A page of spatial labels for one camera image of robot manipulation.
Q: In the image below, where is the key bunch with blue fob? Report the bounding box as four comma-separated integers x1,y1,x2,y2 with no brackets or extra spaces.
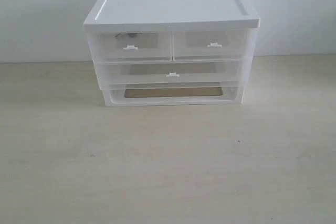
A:
115,33,139,40

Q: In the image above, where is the white plastic drawer cabinet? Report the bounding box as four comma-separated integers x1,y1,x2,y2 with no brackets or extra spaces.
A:
83,0,260,107

